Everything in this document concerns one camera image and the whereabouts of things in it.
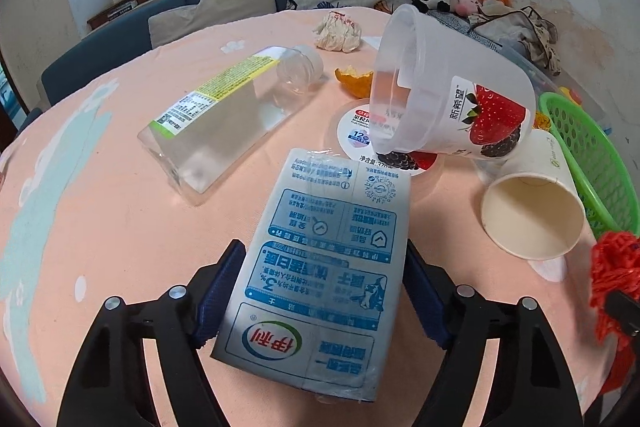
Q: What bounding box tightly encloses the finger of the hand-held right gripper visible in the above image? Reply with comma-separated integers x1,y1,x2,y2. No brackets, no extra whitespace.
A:
605,289,640,337

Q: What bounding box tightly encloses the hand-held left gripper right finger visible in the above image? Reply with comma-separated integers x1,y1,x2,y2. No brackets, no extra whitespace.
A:
404,239,586,427

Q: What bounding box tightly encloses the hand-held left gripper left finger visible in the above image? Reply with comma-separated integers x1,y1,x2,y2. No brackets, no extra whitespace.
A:
56,239,248,427

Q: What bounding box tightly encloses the red mesh net bag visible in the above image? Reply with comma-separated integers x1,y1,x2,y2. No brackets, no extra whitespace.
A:
590,231,640,395

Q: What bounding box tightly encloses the blue white milk carton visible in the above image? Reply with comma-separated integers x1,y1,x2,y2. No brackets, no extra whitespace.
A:
210,148,413,405

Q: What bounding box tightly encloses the white paper cup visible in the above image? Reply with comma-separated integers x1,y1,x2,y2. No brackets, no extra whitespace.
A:
481,127,587,262

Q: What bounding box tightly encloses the green plastic basket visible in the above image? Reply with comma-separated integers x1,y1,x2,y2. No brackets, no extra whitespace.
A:
537,92,640,240

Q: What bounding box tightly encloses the clear plastic bottle green label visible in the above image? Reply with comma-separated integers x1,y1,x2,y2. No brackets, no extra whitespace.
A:
137,45,326,208

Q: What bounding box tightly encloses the round clear plastic lid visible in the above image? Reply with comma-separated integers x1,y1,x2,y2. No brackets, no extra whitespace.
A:
324,99,446,188

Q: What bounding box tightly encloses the clear strawberry label yogurt cup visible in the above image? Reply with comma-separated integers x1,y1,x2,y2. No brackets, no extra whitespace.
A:
368,3,537,162

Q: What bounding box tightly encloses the orange peel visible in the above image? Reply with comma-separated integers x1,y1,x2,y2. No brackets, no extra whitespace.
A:
335,66,376,100

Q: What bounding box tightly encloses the pink printed tablecloth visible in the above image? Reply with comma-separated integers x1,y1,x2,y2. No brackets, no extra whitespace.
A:
0,5,640,427

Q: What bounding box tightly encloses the clear plastic storage box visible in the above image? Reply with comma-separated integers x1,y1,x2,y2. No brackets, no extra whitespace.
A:
500,42,611,132

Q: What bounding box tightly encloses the blue sofa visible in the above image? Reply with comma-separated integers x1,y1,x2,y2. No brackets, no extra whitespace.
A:
40,0,416,108

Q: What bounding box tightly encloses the beige pillow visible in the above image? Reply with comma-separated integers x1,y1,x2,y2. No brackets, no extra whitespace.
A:
148,0,276,50

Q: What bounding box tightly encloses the grey patterned blanket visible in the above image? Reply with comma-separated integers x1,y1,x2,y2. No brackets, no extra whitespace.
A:
430,9,501,48

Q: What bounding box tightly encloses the crumpled paper ball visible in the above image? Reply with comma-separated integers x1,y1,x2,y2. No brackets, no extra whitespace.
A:
313,11,363,54

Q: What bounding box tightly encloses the beige patterned garment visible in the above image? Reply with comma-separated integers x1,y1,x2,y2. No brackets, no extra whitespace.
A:
470,5,563,78

